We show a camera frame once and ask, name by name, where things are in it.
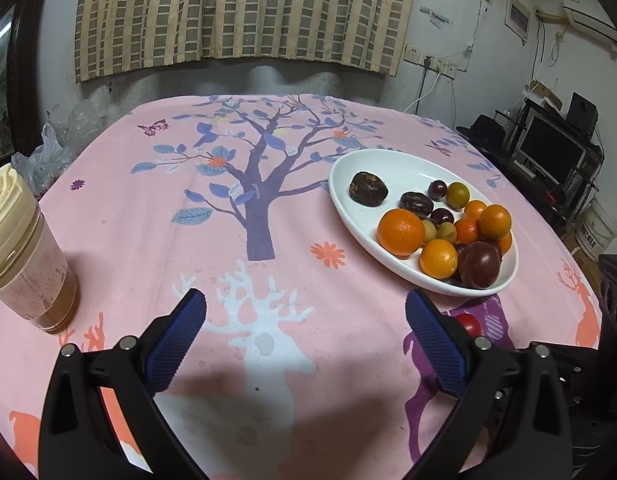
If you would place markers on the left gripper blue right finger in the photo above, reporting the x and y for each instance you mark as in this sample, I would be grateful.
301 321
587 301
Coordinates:
440 339

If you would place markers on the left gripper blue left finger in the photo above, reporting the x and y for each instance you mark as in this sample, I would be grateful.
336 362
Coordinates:
168 339

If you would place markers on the large dark purple plum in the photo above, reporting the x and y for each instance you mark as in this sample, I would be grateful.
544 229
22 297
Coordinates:
478 265

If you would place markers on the tan longan back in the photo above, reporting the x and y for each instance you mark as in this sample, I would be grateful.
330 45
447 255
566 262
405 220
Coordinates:
430 231

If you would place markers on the tan longan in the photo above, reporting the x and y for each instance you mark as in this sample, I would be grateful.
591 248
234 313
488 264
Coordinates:
430 231
447 231

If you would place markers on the tan longan front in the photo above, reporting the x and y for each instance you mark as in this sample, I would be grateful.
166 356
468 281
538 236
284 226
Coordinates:
447 231

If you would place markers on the small orange mandarin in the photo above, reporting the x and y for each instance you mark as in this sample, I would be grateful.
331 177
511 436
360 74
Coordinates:
495 222

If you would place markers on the green yellow plum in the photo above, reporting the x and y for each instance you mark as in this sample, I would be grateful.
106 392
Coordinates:
457 195

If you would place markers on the small dark plum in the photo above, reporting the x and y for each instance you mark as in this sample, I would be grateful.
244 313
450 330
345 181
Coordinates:
437 190

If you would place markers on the dark wrinkled passion fruit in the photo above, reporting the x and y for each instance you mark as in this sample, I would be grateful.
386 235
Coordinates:
368 189

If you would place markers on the dark water chestnut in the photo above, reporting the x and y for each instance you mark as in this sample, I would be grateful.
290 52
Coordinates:
419 203

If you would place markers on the red cherry tomato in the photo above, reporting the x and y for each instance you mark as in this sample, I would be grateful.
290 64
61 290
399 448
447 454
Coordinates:
470 324

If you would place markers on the white oval plate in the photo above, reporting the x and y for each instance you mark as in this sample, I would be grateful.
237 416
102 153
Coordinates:
402 173

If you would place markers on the cardboard box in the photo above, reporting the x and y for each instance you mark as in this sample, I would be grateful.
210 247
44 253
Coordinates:
588 266

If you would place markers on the pink deer print tablecloth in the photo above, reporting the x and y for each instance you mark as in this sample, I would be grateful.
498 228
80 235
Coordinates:
305 367

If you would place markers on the plastic jar with cream lid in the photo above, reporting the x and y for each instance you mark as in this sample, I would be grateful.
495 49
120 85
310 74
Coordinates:
36 280

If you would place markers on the white bucket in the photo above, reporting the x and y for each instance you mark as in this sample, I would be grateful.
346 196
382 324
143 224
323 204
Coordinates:
595 229

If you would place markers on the black hat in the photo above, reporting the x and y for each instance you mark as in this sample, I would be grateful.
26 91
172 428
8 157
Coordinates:
484 131

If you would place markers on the black metal rack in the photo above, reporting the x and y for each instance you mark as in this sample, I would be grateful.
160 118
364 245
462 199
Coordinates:
558 204

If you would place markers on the computer monitor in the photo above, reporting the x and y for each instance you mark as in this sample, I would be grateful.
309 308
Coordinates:
550 149

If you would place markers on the white plastic bag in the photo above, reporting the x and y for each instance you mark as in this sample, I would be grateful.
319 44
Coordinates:
69 128

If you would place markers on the black speaker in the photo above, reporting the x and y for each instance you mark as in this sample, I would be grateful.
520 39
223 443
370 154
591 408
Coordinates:
582 115

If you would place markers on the white power strip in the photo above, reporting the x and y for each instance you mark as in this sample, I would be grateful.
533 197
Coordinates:
443 65

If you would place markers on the checkered beige curtain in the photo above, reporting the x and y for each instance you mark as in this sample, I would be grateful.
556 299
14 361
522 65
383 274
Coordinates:
120 36

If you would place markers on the white electrical panel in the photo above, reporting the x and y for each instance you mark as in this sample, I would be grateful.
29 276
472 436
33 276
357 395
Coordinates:
518 19

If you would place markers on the air conditioner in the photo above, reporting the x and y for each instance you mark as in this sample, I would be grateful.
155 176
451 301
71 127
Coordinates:
589 18

